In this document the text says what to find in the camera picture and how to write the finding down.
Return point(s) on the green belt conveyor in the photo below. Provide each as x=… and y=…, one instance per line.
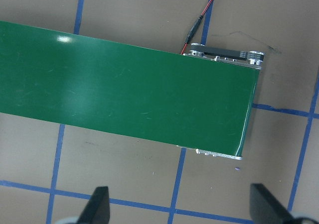
x=124, y=89

